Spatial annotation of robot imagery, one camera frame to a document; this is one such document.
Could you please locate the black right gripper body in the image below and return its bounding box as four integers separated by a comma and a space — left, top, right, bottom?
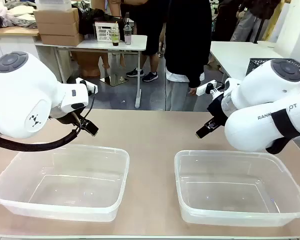
206, 93, 228, 126

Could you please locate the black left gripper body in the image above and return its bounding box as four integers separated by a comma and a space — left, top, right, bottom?
49, 111, 88, 126

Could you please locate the clear plastic bin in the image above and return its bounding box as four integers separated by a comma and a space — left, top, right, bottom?
174, 149, 300, 228
0, 143, 130, 223

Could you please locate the black mesh basket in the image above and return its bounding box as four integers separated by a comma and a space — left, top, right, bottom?
246, 57, 300, 91

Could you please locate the white slotted basket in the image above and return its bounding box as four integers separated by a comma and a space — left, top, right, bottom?
94, 21, 120, 43

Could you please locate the flat mirror plate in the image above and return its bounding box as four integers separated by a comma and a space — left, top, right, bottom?
99, 74, 129, 87

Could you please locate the brown bulky object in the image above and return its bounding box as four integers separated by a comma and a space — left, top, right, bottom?
71, 49, 110, 79

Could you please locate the black sneaker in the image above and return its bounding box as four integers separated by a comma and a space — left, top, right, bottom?
125, 67, 145, 78
141, 71, 159, 83

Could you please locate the person in black sweater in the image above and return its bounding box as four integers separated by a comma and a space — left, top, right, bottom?
163, 0, 213, 112

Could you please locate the brown cardboard box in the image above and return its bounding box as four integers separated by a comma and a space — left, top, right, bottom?
39, 33, 85, 47
36, 21, 80, 36
33, 7, 80, 25

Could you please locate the white table with grey legs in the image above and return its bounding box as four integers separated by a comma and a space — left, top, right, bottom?
34, 34, 148, 109

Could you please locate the person in grey trousers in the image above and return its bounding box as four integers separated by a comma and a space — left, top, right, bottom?
229, 0, 266, 43

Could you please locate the bottle with green drink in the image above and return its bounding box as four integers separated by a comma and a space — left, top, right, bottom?
110, 23, 121, 47

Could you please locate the person in black shorts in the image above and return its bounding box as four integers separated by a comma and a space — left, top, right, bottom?
119, 0, 171, 76

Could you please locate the bottle with pink drink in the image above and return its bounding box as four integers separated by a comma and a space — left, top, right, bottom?
123, 23, 133, 46

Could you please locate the black bag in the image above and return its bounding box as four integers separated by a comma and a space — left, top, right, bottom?
78, 8, 121, 36

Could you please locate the clear plastic storage box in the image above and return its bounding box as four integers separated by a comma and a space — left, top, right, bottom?
34, 0, 73, 11

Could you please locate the pile of light clothes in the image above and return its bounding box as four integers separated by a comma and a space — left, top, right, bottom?
0, 0, 39, 31

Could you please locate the thin black cable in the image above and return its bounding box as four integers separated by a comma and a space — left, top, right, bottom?
77, 85, 97, 124

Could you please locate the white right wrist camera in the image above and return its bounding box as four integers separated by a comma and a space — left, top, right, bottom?
196, 79, 225, 96

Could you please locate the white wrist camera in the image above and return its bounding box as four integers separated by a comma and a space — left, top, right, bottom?
76, 77, 99, 95
196, 79, 225, 96

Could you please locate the black braided cable sleeve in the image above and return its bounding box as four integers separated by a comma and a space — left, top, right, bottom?
0, 124, 82, 153

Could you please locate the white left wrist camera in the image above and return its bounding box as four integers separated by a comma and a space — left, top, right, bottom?
76, 77, 99, 95

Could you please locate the black strap on arm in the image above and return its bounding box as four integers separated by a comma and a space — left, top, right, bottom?
264, 108, 300, 155

